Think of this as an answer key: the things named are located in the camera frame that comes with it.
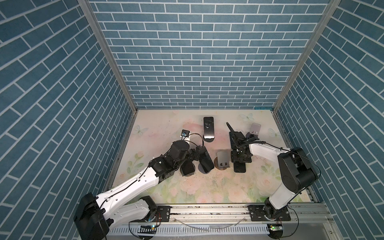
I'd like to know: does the wooden base phone stand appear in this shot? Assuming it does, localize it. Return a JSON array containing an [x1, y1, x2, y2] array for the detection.
[[217, 151, 231, 170]]

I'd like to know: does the purple metal phone stand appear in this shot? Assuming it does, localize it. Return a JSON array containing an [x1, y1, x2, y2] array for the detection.
[[247, 123, 261, 136]]

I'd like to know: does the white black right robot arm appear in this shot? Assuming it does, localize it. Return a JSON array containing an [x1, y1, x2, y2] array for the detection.
[[229, 129, 321, 220]]

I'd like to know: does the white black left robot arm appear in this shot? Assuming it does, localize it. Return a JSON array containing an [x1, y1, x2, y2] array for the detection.
[[74, 140, 215, 240]]

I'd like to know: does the black back phone stand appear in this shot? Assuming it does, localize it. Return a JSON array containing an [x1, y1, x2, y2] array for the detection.
[[203, 135, 215, 143]]

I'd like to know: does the black stand far left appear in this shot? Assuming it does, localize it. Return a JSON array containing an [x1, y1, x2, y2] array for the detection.
[[182, 172, 195, 177]]

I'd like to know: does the left controller board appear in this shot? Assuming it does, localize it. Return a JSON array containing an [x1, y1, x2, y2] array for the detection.
[[138, 226, 157, 235]]

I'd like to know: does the controller board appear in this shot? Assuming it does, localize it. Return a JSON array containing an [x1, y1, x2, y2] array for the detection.
[[138, 226, 157, 235], [269, 224, 284, 232]]

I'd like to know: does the right controller board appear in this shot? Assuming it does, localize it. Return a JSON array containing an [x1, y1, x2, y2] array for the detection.
[[269, 224, 284, 232]]

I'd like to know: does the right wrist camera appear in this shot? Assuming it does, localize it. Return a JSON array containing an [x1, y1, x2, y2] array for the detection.
[[246, 133, 259, 142]]

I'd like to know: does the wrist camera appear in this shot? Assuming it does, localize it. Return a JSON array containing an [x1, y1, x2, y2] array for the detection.
[[181, 130, 190, 142], [246, 133, 259, 142]]

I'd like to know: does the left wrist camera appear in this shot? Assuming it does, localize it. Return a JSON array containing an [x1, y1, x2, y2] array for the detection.
[[181, 130, 190, 142]]

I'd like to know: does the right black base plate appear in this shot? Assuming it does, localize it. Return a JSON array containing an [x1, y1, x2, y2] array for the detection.
[[247, 205, 291, 222]]

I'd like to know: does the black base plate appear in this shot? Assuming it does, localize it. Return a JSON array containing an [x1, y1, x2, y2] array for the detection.
[[149, 206, 172, 223], [247, 205, 291, 222]]

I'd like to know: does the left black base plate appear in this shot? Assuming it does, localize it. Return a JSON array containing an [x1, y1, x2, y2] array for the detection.
[[149, 206, 172, 223]]

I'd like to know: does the white slotted cable duct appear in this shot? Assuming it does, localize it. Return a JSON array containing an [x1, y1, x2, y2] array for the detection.
[[108, 224, 270, 237]]

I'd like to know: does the aluminium mounting rail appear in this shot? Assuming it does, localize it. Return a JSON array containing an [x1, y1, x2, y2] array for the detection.
[[158, 203, 333, 224]]

